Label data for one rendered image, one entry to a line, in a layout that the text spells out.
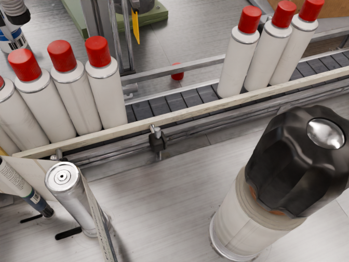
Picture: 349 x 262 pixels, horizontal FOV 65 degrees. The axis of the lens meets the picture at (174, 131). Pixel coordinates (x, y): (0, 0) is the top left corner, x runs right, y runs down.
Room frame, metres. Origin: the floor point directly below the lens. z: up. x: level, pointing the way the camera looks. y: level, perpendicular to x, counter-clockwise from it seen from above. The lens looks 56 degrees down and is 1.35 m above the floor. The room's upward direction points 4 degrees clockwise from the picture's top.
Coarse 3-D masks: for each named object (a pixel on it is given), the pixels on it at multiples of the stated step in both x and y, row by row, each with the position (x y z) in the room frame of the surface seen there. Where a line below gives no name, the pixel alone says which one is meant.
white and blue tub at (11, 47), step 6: (0, 30) 0.57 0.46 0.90; (18, 30) 0.60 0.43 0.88; (0, 36) 0.56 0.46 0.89; (12, 36) 0.57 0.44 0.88; (18, 36) 0.59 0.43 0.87; (24, 36) 0.61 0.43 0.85; (0, 42) 0.56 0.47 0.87; (6, 42) 0.56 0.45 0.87; (18, 42) 0.58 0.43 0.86; (24, 42) 0.60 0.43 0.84; (6, 48) 0.56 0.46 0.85; (12, 48) 0.57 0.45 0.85; (18, 48) 0.57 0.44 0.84
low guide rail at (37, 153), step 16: (304, 80) 0.45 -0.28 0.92; (320, 80) 0.47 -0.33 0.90; (240, 96) 0.39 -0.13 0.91; (256, 96) 0.40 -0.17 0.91; (176, 112) 0.34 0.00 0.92; (192, 112) 0.34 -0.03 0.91; (208, 112) 0.36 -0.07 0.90; (112, 128) 0.29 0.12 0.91; (128, 128) 0.29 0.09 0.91; (144, 128) 0.30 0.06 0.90; (64, 144) 0.25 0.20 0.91; (80, 144) 0.25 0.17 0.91
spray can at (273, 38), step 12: (276, 12) 0.45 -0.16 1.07; (288, 12) 0.44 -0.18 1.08; (264, 24) 0.46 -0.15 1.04; (276, 24) 0.44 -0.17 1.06; (288, 24) 0.44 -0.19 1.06; (264, 36) 0.44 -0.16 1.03; (276, 36) 0.43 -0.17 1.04; (288, 36) 0.44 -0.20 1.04; (264, 48) 0.44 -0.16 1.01; (276, 48) 0.43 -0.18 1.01; (252, 60) 0.46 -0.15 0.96; (264, 60) 0.43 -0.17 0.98; (276, 60) 0.43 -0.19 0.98; (252, 72) 0.44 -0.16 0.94; (264, 72) 0.43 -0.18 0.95; (252, 84) 0.43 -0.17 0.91; (264, 84) 0.43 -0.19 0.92
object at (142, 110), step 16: (304, 64) 0.55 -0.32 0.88; (320, 64) 0.55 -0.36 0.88; (336, 64) 0.56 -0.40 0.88; (336, 80) 0.50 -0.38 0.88; (176, 96) 0.41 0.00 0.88; (192, 96) 0.41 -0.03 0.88; (208, 96) 0.42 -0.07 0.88; (272, 96) 0.43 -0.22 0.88; (128, 112) 0.36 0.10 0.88; (144, 112) 0.36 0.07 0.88; (160, 112) 0.36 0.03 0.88; (160, 128) 0.32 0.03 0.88; (96, 144) 0.27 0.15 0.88
